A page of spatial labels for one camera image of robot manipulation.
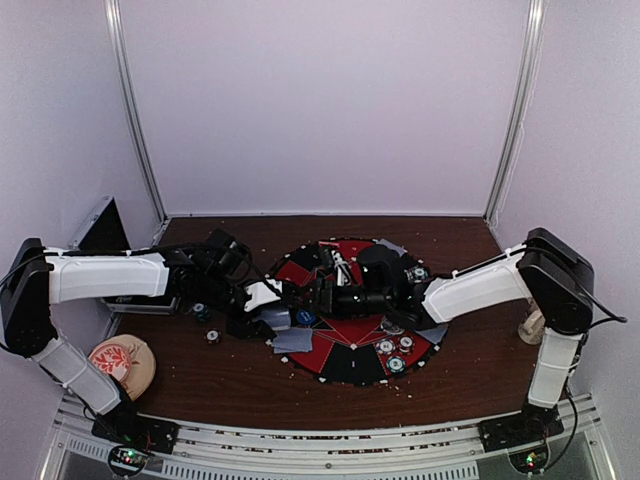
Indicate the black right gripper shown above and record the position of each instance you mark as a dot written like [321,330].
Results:
[323,291]

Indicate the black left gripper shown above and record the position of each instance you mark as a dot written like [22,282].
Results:
[244,327]

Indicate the brown red chip stack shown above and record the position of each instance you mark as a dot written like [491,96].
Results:
[213,337]

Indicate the green blue chip stack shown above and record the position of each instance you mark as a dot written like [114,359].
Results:
[201,312]

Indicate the blue orange poker chip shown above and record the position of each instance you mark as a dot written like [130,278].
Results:
[385,347]

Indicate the grey cards seat two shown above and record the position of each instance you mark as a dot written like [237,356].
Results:
[293,340]

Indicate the brown white poker chip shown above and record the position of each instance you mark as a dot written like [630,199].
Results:
[405,345]

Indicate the grey cards seat six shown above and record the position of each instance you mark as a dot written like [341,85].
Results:
[390,245]

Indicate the green blue poker chip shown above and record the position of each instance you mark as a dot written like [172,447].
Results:
[395,364]

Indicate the grey cards seat nine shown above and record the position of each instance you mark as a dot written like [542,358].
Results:
[434,335]

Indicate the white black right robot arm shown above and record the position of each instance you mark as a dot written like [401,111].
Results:
[542,269]

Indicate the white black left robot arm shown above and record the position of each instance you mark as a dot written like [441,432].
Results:
[41,277]

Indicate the clear dealer button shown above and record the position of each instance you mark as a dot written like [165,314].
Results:
[392,329]

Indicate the round red black poker mat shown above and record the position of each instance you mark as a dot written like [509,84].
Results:
[344,349]

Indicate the blue small blind button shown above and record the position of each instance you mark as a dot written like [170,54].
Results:
[305,318]

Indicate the beige red patterned bowl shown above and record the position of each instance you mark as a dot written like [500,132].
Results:
[129,360]

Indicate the aluminium poker case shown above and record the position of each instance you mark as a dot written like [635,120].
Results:
[103,229]

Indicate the beige ceramic mug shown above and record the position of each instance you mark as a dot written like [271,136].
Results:
[531,330]

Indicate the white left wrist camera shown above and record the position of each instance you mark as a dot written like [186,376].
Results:
[262,293]

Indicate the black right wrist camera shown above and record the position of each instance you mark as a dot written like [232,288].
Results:
[381,269]

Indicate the aluminium front rail base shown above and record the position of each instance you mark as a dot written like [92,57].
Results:
[452,450]

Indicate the left aluminium frame post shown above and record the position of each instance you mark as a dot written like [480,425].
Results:
[118,42]

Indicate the aluminium frame post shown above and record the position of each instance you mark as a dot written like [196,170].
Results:
[118,42]
[515,127]

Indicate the right aluminium frame post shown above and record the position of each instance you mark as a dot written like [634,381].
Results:
[515,127]

